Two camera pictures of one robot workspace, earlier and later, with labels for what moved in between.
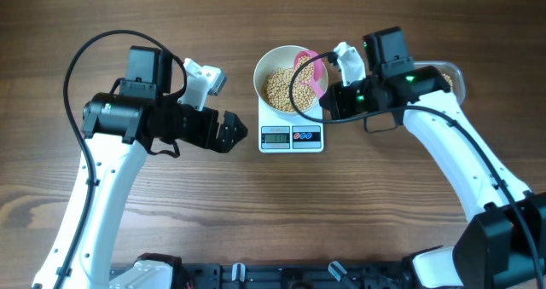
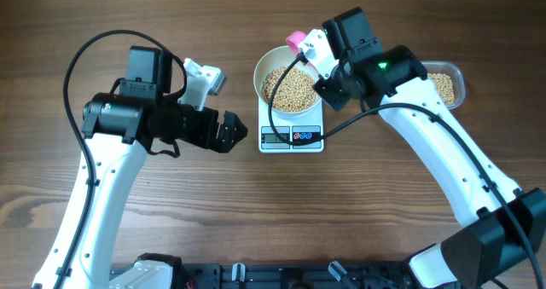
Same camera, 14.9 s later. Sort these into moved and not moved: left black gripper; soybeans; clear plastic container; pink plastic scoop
Moved: pink plastic scoop
Not moved: clear plastic container; left black gripper; soybeans
